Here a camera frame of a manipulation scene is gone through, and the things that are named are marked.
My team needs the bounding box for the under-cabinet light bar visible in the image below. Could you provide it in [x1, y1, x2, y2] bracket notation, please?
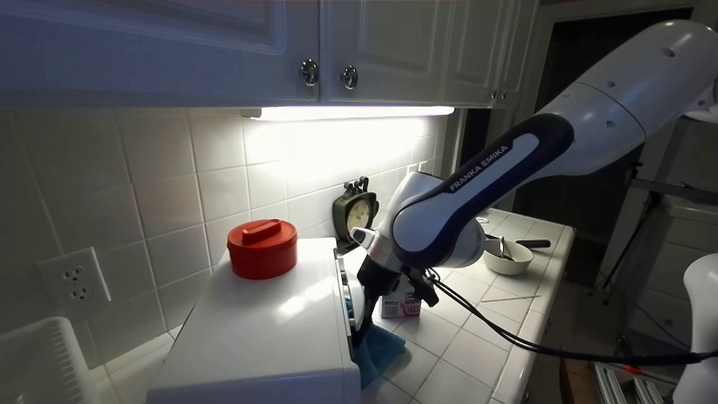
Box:
[245, 104, 458, 125]

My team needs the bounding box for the white milk carton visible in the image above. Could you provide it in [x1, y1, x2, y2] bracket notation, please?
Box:
[380, 274, 426, 324]

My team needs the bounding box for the red lidded container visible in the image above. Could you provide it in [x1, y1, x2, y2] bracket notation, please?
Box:
[224, 215, 300, 283]

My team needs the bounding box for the black retro clock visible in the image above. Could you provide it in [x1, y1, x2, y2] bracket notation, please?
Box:
[329, 175, 381, 255]

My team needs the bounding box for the metal rail frame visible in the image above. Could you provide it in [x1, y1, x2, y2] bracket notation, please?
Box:
[592, 362, 666, 404]

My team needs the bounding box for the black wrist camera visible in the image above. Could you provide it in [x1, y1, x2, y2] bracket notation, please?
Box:
[407, 268, 444, 309]

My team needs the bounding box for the white bowl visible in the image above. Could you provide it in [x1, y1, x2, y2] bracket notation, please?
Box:
[480, 233, 536, 279]

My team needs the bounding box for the black-handled utensil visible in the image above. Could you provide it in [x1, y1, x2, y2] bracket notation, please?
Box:
[484, 233, 555, 260]

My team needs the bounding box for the black tripod stand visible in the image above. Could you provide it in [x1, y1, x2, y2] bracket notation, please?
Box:
[594, 152, 718, 303]

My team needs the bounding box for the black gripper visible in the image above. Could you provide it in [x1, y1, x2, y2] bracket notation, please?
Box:
[349, 255, 413, 352]

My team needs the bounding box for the white wall cabinet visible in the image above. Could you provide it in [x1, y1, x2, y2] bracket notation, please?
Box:
[0, 0, 543, 112]

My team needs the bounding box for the white wall outlet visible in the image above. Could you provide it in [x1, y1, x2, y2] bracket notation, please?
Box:
[36, 244, 114, 314]

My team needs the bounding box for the white toaster oven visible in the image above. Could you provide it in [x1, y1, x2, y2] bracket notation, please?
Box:
[146, 236, 363, 404]

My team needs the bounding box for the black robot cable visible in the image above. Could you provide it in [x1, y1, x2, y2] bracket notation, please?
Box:
[425, 272, 718, 370]

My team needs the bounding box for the white plastic basket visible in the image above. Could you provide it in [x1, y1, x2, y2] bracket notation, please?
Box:
[0, 314, 97, 404]

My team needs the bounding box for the blue towel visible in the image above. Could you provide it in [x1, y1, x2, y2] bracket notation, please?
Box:
[355, 322, 410, 393]

